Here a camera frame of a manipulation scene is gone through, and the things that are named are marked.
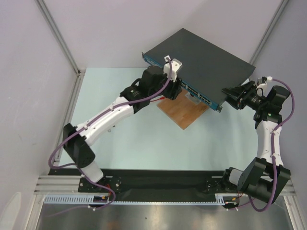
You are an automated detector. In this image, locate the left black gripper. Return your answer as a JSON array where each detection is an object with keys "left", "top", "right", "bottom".
[{"left": 148, "top": 69, "right": 182, "bottom": 100}]

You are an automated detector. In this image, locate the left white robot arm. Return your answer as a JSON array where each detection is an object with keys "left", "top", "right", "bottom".
[{"left": 63, "top": 61, "right": 182, "bottom": 192}]

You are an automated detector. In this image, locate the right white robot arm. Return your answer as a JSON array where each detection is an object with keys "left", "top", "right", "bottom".
[{"left": 221, "top": 77, "right": 293, "bottom": 206}]

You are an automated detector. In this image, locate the wooden board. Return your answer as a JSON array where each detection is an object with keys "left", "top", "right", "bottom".
[{"left": 157, "top": 89, "right": 209, "bottom": 130}]

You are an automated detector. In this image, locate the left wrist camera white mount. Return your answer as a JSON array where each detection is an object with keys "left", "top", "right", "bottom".
[{"left": 163, "top": 55, "right": 183, "bottom": 82}]

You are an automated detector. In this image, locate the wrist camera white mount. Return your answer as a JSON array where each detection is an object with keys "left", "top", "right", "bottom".
[
  {"left": 256, "top": 76, "right": 273, "bottom": 89},
  {"left": 163, "top": 55, "right": 183, "bottom": 82}
]

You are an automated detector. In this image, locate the black network switch blue front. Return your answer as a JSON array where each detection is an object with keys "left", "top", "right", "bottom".
[{"left": 142, "top": 28, "right": 255, "bottom": 112}]

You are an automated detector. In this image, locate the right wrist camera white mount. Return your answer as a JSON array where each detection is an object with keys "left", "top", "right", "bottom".
[{"left": 256, "top": 76, "right": 273, "bottom": 89}]

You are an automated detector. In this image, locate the slotted cable duct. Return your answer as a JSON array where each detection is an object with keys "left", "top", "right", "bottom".
[{"left": 44, "top": 194, "right": 238, "bottom": 206}]

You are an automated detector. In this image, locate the right aluminium frame post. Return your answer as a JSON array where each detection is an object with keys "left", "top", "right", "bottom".
[{"left": 249, "top": 0, "right": 290, "bottom": 65}]

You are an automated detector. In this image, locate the aluminium frame post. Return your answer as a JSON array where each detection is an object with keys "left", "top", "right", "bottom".
[
  {"left": 249, "top": 0, "right": 290, "bottom": 65},
  {"left": 35, "top": 0, "right": 85, "bottom": 76}
]

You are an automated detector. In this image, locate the left aluminium frame post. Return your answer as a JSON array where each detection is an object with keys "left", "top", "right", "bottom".
[{"left": 35, "top": 0, "right": 85, "bottom": 76}]

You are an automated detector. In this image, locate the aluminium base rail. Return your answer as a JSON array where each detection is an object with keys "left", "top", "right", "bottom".
[{"left": 34, "top": 175, "right": 81, "bottom": 195}]

